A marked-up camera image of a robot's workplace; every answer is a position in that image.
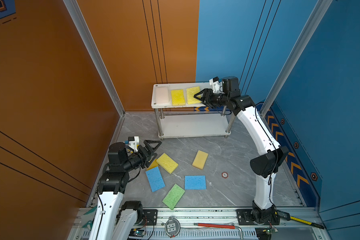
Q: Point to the white foam sponge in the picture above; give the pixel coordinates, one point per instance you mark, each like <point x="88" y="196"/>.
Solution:
<point x="161" y="96"/>

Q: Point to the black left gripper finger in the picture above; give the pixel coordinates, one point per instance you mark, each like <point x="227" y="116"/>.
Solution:
<point x="152" y="145"/>
<point x="152" y="155"/>

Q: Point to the aluminium left corner post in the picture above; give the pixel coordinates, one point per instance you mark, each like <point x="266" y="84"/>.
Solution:
<point x="89" y="42"/>

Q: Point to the yellow cellulose sponge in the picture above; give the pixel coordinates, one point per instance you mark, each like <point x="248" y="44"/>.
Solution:
<point x="190" y="95"/>
<point x="167" y="163"/>

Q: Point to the green cellulose sponge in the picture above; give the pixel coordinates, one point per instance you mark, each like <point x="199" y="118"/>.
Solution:
<point x="173" y="196"/>

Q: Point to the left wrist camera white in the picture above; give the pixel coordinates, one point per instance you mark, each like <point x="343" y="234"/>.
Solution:
<point x="133" y="143"/>

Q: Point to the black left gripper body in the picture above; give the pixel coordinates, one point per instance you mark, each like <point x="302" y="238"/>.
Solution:
<point x="140" y="158"/>

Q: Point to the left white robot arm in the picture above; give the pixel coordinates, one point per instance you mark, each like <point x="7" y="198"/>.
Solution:
<point x="114" y="192"/>

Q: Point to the small red ring marker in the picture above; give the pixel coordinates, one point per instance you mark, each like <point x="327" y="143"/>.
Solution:
<point x="225" y="175"/>

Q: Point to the round grey socket plate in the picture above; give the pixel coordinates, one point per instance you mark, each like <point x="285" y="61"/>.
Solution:
<point x="172" y="227"/>

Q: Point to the red handled tool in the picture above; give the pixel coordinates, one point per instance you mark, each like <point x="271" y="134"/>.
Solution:
<point x="221" y="227"/>

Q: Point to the green circuit board left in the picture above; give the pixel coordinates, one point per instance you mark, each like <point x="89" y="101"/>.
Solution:
<point x="140" y="233"/>

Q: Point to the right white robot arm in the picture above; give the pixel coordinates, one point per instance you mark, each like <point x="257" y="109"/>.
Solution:
<point x="227" y="93"/>

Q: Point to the yellow foam sponge front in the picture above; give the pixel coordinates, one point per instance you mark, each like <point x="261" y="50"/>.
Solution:
<point x="178" y="98"/>

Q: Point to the blue cellulose sponge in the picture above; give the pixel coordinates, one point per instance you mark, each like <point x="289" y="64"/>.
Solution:
<point x="155" y="179"/>
<point x="195" y="183"/>

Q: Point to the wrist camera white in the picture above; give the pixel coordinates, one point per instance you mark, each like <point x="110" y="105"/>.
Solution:
<point x="215" y="85"/>
<point x="133" y="143"/>

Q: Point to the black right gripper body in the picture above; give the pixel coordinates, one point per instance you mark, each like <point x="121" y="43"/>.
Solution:
<point x="216" y="99"/>

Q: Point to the orange-yellow thick sponge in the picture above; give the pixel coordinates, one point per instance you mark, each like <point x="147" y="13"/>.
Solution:
<point x="200" y="160"/>

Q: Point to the aluminium right corner post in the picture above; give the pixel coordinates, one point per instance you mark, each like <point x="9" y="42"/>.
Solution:
<point x="313" y="21"/>

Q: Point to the aluminium corner post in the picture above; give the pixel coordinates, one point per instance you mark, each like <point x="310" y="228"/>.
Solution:
<point x="313" y="21"/>
<point x="89" y="42"/>

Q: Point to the white two-tier metal shelf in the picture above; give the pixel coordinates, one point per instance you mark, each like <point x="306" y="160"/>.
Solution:
<point x="189" y="121"/>

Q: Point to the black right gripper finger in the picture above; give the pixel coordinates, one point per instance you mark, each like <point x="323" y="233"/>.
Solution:
<point x="202" y="93"/>
<point x="202" y="98"/>

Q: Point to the aluminium front rail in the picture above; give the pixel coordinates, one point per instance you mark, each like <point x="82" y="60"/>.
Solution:
<point x="212" y="223"/>

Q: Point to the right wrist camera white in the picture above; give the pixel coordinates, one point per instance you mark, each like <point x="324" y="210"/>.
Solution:
<point x="215" y="85"/>

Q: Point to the circuit board right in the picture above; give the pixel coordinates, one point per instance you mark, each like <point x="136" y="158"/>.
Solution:
<point x="270" y="230"/>

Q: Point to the small orange-yellow sponge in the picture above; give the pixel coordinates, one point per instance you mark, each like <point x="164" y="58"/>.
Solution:
<point x="153" y="165"/>

